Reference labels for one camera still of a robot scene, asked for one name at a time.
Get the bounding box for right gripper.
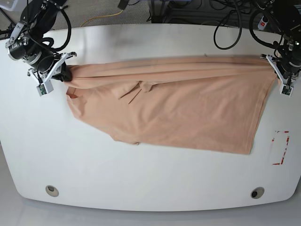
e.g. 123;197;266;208
32;53;72;82

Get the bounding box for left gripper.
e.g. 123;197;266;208
279;58;301;79

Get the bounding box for peach T-shirt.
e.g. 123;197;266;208
66;56;277;154

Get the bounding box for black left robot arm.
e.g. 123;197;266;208
249;0;301;79

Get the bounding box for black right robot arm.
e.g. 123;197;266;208
6;0;71;84

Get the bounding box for white power strip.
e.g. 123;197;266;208
257;16;269;31

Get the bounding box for red tape rectangle marking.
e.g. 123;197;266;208
269;130;290;166

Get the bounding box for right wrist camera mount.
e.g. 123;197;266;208
27;52;77;96

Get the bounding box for yellow cable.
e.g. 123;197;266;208
80;7;124;28

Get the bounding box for left table cable grommet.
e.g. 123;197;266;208
45;185;59;197

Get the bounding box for table cable grommet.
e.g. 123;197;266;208
251;187;265;199
45;185;59;197

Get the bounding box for right table cable grommet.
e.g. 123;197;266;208
251;187;265;199

